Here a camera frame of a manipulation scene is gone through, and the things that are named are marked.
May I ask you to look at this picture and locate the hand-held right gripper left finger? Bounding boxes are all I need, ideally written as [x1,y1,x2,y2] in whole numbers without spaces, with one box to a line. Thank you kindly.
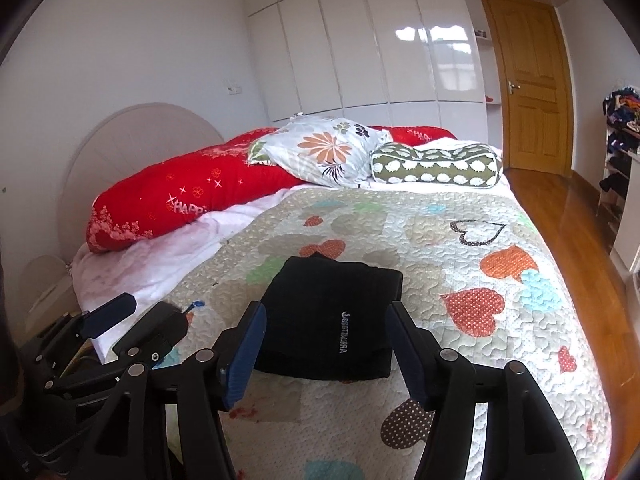
[90,300,268,480]

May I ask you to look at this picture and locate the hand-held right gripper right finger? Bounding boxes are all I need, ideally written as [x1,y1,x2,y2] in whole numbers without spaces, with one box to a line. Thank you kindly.
[386,301,581,480]

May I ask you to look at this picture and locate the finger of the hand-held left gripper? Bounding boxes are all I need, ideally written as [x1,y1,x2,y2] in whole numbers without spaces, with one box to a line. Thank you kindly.
[30,292,138,386]
[112,300,206,372]

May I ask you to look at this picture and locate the black pants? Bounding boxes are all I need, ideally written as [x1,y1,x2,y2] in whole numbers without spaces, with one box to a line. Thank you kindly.
[255,255,405,382]

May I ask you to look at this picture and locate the white bedside table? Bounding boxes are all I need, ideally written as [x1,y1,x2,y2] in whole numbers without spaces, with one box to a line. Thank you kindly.
[24,254,78,318]

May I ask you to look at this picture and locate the heart-printed quilt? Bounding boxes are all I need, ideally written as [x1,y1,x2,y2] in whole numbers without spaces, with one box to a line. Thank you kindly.
[165,182,613,480]

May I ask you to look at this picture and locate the long red pillow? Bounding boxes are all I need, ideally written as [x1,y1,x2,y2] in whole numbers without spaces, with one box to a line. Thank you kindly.
[86,125,458,254]

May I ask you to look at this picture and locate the white rounded headboard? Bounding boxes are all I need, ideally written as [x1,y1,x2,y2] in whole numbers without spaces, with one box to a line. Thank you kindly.
[60,103,226,261]

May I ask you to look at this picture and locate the green white-patterned pillow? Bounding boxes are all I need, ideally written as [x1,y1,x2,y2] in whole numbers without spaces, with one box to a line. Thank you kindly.
[370,142,504,189]

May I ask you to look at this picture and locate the white floral pillow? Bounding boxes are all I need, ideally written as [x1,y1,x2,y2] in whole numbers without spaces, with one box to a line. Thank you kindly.
[247,115,394,189]

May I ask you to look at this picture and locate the white shelf unit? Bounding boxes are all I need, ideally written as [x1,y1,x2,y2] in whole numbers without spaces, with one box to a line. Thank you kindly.
[597,125,640,273]

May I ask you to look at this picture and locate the wooden door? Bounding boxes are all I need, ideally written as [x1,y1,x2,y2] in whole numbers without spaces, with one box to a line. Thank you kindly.
[479,0,574,177]

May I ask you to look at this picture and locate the pile of clothes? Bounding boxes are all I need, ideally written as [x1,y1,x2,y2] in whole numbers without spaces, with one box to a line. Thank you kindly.
[602,86,640,153]

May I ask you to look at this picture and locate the glossy white wardrobe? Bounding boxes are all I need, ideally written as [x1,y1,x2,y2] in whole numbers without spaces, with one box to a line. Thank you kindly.
[247,0,492,129]

